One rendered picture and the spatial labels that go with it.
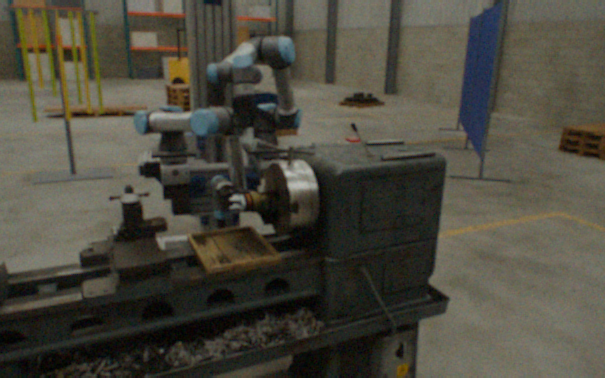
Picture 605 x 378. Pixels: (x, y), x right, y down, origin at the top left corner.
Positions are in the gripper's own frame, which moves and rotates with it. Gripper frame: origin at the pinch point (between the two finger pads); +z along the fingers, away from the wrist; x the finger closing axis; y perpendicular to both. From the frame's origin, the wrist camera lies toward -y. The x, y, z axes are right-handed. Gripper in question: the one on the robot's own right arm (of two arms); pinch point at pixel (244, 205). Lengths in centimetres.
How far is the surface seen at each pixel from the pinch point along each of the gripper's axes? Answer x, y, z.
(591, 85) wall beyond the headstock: -11, -1004, -565
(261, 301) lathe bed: -37.8, -2.5, 12.6
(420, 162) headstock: 16, -73, 16
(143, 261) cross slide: -11.3, 41.5, 14.5
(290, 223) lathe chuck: -6.1, -15.5, 11.1
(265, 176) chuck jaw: 9.0, -11.4, -7.3
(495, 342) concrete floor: -109, -158, -3
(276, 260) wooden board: -19.6, -8.3, 14.5
